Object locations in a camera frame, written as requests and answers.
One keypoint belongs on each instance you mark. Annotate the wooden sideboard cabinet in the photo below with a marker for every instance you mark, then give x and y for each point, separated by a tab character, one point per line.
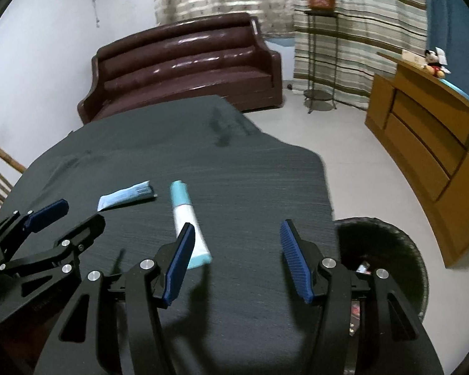
423	123

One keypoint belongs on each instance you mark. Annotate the white blue cream tube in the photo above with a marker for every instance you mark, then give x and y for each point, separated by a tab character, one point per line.
183	213

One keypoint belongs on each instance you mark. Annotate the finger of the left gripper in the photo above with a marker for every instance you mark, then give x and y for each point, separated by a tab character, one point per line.
41	219
83	236

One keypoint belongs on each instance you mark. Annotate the light blue sachet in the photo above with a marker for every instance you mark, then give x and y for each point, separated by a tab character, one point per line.
134	193

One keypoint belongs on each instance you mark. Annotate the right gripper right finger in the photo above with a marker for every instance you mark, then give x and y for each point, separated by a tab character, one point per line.
364	317

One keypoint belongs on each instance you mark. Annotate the mickey mouse plush toy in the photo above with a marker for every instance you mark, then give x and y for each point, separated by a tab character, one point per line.
435	63

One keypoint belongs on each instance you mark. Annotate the small beige box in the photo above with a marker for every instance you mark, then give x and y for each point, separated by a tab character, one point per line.
413	58

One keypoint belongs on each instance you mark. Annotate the striped curtain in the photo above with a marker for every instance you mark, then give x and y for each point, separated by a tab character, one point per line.
367	30

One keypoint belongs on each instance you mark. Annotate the dark green table cloth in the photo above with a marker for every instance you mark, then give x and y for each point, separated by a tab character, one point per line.
246	174

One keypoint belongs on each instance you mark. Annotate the dark brown leather sofa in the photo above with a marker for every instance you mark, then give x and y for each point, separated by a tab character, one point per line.
223	55

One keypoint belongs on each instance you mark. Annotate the black trash bin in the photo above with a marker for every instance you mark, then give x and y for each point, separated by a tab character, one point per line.
374	243

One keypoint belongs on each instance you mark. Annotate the black metal plant stand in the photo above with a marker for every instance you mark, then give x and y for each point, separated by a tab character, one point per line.
314	94

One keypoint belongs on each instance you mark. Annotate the blue curtain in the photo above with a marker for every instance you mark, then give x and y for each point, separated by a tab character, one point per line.
448	29

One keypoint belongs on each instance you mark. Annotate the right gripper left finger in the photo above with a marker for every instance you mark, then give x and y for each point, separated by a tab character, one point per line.
85	337

